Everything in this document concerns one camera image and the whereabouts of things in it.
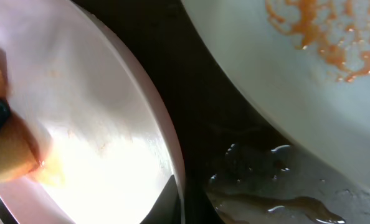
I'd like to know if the brown plastic tray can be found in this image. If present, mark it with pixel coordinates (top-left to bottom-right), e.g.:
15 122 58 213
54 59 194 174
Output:
77 0 370 223

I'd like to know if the yellow green sponge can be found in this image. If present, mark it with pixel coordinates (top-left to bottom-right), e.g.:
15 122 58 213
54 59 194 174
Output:
0 69 41 183

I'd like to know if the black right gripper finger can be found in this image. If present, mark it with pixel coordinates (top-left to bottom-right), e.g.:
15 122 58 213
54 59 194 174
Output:
140 175 181 224

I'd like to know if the grey-white plate with sauce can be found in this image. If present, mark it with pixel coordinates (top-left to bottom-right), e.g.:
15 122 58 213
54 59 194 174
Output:
183 0 370 189

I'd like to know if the white plate with sauce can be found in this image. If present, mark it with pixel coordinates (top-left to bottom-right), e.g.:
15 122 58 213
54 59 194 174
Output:
0 0 186 224

